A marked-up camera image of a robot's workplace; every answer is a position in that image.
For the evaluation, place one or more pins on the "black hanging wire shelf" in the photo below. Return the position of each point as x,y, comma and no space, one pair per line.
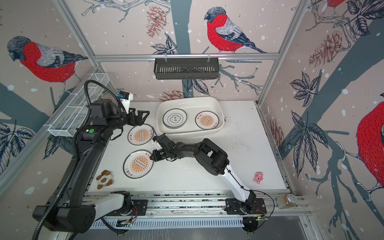
186,68

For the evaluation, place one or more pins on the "white wire mesh basket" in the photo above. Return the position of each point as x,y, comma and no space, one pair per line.
75,111

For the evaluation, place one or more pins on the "glass jar with lid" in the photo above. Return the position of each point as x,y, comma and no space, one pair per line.
287,201

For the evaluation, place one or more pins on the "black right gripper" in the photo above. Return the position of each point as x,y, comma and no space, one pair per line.
158,156

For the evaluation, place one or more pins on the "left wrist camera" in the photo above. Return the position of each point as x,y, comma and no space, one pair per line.
125,99

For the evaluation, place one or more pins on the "white green-rim plate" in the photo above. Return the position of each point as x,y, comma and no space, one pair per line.
174,118

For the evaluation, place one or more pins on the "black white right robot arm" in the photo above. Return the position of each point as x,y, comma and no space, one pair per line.
215,161

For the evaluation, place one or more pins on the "brown small object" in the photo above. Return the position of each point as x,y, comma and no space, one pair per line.
105,179

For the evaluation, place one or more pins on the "white plastic bin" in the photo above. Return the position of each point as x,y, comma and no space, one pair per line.
192,106

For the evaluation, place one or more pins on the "small circuit board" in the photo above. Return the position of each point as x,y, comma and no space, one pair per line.
124,223

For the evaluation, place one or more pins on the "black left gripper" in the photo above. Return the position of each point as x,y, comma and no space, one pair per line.
140,120

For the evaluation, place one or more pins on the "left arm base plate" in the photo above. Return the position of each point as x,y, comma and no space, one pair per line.
134,208

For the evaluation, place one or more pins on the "pink small toy figure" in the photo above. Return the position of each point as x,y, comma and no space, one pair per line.
258,177

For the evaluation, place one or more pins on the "orange sunburst plate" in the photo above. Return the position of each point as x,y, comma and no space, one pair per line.
140,135
207,120
138,164

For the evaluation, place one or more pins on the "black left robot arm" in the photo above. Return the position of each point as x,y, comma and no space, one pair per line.
65,211

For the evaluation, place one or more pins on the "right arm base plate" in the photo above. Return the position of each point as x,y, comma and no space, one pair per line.
235,207

